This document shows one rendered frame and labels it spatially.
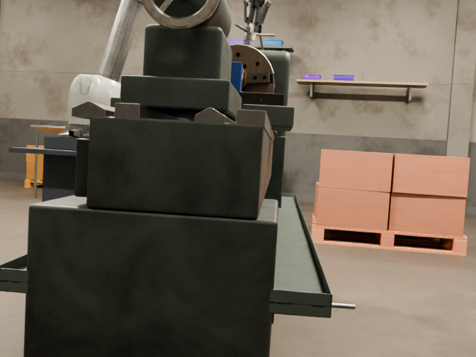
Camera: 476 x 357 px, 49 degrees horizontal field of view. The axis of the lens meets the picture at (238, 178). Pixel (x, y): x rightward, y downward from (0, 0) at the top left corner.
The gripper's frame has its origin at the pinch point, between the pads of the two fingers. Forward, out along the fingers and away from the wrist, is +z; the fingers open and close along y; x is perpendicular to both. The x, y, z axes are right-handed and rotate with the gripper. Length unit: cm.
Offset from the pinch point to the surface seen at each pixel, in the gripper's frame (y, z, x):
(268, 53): -3.4, 6.1, -12.1
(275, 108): -53, 37, 66
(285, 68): -11.6, 11.6, -14.7
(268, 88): -14.2, 23.5, 1.5
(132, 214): -62, 64, 128
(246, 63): -4.1, 14.7, 6.5
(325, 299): -94, 71, 113
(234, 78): -18.1, 25.7, 35.4
